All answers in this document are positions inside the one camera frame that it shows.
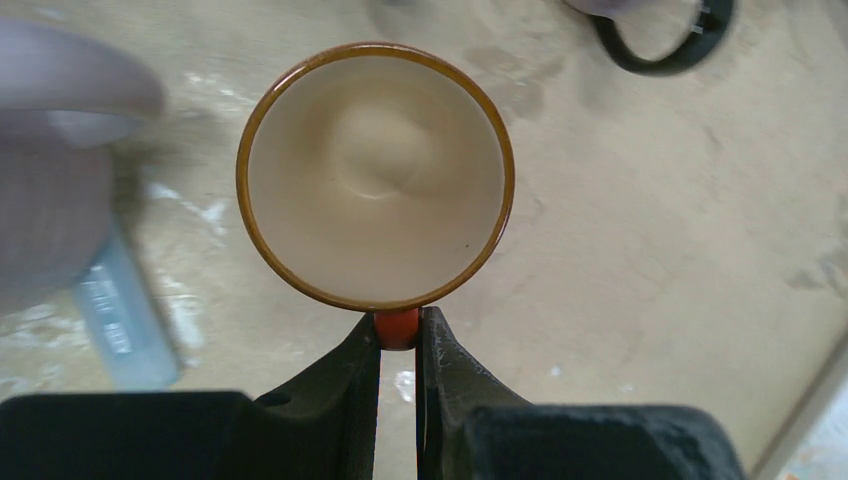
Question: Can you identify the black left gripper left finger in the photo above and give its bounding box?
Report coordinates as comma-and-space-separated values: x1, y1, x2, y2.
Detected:
1, 315, 381, 479

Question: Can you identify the light blue usb stick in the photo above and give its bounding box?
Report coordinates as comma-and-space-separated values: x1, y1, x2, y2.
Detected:
71, 223, 179, 391

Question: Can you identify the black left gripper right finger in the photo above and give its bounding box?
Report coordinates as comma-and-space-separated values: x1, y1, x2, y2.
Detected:
416, 307, 746, 479

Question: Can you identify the purple mug black handle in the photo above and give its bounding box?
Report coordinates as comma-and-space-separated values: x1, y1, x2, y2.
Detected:
565, 0, 738, 77

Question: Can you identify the dark orange terracotta mug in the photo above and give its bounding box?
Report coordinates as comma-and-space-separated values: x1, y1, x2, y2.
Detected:
236, 42, 516, 350

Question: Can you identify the lilac ribbed mug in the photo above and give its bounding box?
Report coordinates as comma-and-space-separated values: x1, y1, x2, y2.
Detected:
1, 17, 165, 314

